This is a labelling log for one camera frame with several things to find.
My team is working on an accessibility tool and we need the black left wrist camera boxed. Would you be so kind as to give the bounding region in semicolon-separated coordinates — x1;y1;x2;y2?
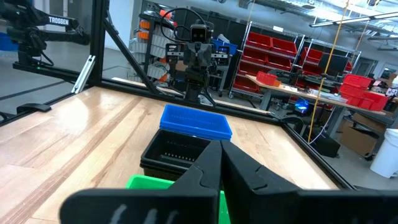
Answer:
188;24;210;44

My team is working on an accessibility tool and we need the shelf with white orange parts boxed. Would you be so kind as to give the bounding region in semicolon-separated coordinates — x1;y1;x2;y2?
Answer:
128;7;175;86

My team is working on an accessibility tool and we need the blue storage bin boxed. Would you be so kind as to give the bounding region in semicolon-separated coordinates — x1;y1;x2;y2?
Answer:
211;38;239;57

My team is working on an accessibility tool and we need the white plastic bucket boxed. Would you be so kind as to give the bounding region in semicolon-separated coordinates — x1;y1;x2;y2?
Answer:
369;128;398;179

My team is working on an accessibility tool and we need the black metal table frame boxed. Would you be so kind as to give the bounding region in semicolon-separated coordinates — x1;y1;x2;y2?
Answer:
0;0;398;191

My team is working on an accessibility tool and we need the blue crate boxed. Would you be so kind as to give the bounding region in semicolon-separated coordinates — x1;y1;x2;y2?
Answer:
0;31;21;52

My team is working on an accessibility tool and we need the blue glowing device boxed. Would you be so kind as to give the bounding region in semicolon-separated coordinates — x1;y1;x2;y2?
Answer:
294;98;310;114

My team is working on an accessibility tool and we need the wooden workbench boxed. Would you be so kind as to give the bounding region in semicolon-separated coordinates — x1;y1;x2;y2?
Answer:
245;73;396;151

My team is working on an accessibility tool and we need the red plastic bin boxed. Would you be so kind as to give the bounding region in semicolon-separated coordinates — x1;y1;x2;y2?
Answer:
342;73;374;90
338;83;365;107
240;47;272;67
361;90;391;113
255;70;279;87
299;47;325;65
246;30;274;51
233;75;261;93
271;37;299;58

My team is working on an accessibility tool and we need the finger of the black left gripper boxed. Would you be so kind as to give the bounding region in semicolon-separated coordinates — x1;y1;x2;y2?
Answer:
184;43;200;68
198;43;215;68

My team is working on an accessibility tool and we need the ceiling light strip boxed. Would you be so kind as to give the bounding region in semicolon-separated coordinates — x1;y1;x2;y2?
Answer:
308;11;398;29

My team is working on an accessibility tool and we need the green plastic basket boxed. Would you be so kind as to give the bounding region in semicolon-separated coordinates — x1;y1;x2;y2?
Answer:
124;174;232;224

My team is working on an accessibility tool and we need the black monitor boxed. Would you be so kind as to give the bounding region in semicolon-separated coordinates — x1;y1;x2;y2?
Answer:
318;52;351;74

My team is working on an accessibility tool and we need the chrome wire rack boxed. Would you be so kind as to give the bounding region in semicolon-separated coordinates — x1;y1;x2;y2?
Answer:
229;21;307;100

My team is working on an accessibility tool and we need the black frame clamp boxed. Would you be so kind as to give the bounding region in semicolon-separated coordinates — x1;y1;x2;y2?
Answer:
16;102;53;114

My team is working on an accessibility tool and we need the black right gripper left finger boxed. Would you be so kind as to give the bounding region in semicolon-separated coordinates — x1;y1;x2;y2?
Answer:
59;140;223;224

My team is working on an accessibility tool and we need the white cable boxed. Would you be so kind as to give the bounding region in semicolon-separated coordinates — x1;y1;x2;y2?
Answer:
308;106;335;146

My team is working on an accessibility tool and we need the silver aluminium bar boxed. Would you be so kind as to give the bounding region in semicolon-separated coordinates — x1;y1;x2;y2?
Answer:
71;54;96;95

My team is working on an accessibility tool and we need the cardboard box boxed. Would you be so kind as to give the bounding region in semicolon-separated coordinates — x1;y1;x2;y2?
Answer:
338;112;382;157

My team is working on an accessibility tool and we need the yellow hanging cord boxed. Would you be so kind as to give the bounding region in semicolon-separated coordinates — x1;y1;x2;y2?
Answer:
307;0;352;145

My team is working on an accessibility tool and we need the black floor box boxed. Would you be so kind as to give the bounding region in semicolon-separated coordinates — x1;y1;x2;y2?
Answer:
302;124;342;159

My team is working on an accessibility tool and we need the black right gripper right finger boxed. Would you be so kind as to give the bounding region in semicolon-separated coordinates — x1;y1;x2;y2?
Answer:
221;140;398;224

